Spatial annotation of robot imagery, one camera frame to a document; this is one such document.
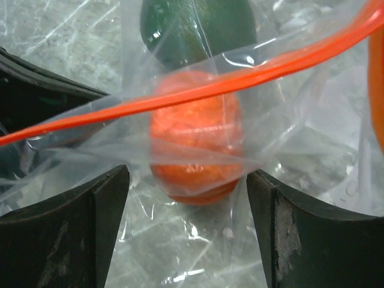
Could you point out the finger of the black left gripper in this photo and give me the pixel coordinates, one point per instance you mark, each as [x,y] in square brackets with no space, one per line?
[31,95]

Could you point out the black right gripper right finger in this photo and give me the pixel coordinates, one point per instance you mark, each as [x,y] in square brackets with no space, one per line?
[305,242]

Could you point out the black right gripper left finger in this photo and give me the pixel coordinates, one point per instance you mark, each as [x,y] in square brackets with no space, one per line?
[66,240]

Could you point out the fake red orange tomato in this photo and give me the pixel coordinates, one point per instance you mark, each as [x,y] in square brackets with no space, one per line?
[207,135]

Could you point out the clear red-zip bag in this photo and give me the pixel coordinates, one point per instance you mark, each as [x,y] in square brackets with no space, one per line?
[245,150]

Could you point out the fake dark green avocado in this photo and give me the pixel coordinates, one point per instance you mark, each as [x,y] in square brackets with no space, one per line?
[182,33]

